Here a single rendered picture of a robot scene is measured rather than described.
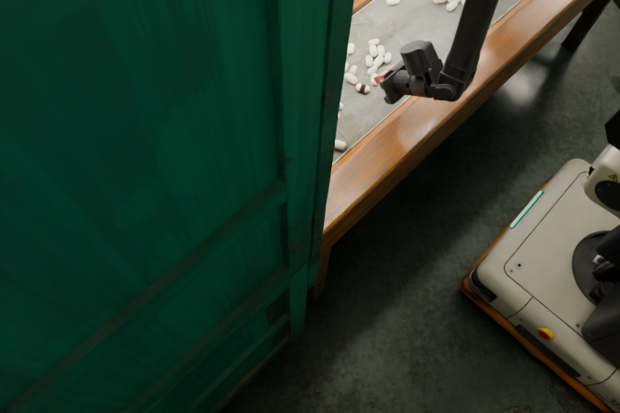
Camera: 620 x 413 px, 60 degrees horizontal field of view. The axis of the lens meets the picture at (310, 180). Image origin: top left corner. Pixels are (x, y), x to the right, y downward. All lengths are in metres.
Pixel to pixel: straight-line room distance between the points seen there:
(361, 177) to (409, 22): 0.53
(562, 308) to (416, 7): 1.02
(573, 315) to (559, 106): 1.03
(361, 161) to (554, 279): 0.83
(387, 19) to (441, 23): 0.16
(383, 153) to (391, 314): 0.81
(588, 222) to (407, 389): 0.82
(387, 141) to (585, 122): 1.37
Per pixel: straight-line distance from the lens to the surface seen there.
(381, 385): 1.95
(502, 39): 1.63
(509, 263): 1.85
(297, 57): 0.50
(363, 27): 1.60
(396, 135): 1.37
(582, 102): 2.63
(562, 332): 1.86
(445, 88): 1.18
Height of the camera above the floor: 1.92
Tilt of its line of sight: 64 degrees down
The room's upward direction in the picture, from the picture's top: 3 degrees clockwise
